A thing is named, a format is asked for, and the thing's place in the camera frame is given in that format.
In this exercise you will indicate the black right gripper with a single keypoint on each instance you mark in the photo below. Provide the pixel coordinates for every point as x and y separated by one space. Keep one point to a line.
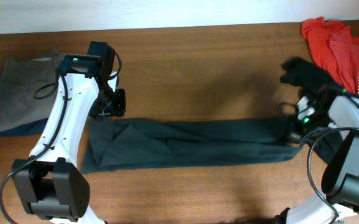
293 134

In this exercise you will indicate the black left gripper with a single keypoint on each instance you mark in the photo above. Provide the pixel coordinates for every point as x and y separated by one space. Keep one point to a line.
119 107

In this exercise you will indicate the dark green t-shirt white letters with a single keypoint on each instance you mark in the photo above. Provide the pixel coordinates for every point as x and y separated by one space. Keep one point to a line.
148 144

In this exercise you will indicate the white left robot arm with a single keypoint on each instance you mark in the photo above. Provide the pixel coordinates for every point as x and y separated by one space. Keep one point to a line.
48 183

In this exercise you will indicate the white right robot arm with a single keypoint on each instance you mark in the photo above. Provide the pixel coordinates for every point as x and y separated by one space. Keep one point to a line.
338 196

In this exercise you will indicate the black garment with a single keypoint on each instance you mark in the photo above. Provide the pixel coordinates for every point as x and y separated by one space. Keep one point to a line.
308 76

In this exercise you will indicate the red t-shirt white letters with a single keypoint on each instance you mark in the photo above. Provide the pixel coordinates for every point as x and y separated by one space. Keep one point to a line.
334 49

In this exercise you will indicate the navy folded garment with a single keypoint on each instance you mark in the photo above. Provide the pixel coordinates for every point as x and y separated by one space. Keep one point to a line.
28 129

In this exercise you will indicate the grey folded trousers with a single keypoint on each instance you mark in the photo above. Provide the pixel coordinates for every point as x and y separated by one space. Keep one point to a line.
19 80

